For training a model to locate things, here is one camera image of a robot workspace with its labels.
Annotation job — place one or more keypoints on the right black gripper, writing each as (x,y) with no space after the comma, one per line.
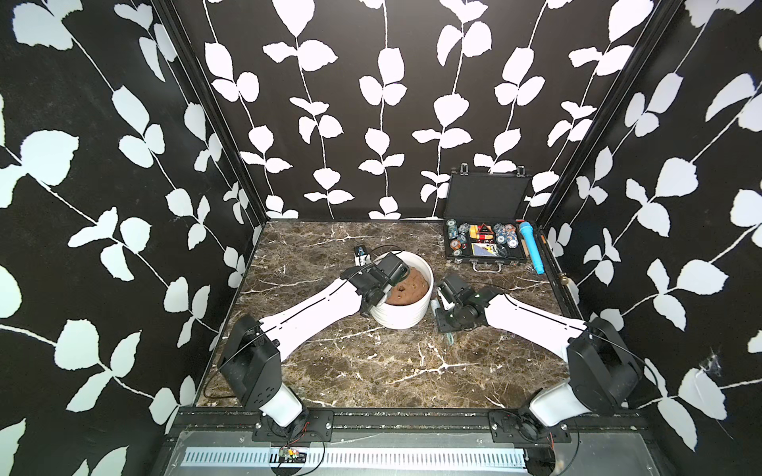
(442,325)

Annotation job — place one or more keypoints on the white ribbed ceramic pot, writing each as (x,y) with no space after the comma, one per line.
(406,316)

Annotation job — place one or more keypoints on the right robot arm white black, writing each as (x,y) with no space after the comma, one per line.
(602,371)

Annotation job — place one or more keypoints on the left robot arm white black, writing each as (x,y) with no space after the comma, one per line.
(251,363)

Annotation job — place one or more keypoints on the brown mud in pot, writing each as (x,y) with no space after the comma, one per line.
(410,290)

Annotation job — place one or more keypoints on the black open poker chip case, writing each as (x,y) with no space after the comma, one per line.
(481,217)

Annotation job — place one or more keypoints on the blue cylindrical microphone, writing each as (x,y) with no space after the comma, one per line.
(527,232)

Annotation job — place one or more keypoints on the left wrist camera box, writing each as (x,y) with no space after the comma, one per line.
(362,255)

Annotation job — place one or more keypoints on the small circuit board with wires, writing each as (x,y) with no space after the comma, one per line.
(290,456)

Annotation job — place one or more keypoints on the white perforated rail strip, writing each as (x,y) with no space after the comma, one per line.
(465,459)

